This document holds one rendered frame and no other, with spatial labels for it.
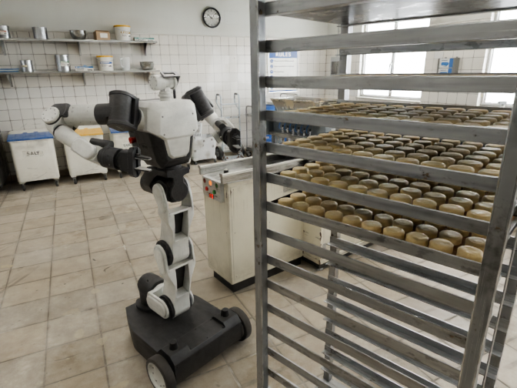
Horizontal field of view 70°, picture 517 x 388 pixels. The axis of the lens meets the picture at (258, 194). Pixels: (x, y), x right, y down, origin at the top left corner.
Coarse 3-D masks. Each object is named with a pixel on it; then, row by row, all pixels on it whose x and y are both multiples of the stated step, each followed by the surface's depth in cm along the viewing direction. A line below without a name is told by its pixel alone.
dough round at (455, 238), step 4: (440, 232) 90; (444, 232) 89; (448, 232) 89; (452, 232) 89; (456, 232) 89; (440, 236) 89; (444, 236) 88; (448, 236) 87; (452, 236) 87; (456, 236) 87; (460, 236) 87; (452, 240) 87; (456, 240) 87; (460, 240) 87; (456, 244) 87
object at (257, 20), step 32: (256, 0) 93; (256, 32) 95; (256, 64) 98; (256, 96) 100; (256, 128) 103; (256, 160) 106; (256, 192) 110; (256, 224) 113; (256, 256) 117; (256, 288) 120; (256, 320) 125; (256, 352) 129
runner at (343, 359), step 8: (328, 352) 167; (336, 352) 164; (336, 360) 162; (344, 360) 162; (352, 360) 159; (352, 368) 158; (360, 368) 157; (368, 368) 154; (368, 376) 154; (376, 376) 152; (384, 376) 150; (384, 384) 150; (392, 384) 148
